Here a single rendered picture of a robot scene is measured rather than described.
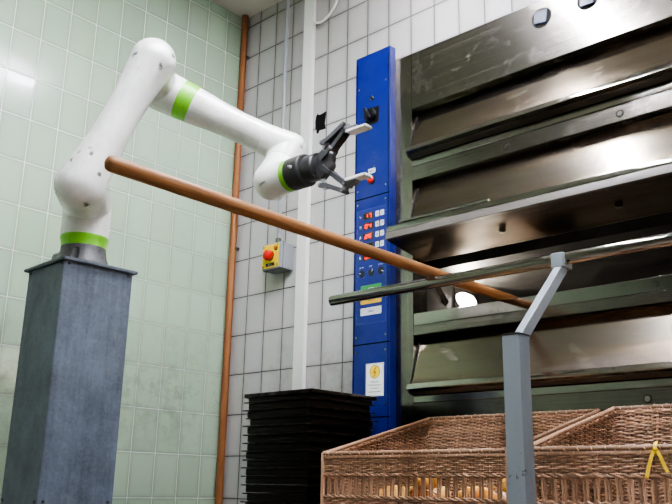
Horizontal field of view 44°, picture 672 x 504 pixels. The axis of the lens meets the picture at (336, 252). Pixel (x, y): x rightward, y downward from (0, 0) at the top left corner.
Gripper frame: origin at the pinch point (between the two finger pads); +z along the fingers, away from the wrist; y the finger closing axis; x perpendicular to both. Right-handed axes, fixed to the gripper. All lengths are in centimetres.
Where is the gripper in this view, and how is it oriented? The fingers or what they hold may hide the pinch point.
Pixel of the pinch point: (365, 151)
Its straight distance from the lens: 214.6
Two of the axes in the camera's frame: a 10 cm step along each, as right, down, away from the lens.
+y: -0.2, 9.6, -2.7
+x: -6.7, -2.2, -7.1
